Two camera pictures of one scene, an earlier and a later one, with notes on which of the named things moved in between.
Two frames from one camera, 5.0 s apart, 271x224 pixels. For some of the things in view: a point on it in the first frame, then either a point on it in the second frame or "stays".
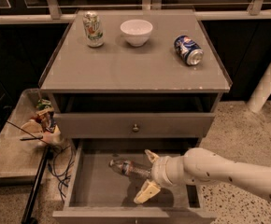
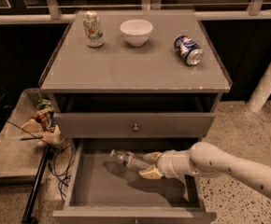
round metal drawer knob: [135, 129] stays
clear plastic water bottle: [131, 168] to [131, 161]
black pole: [26, 218] stays
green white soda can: [93, 29] stays
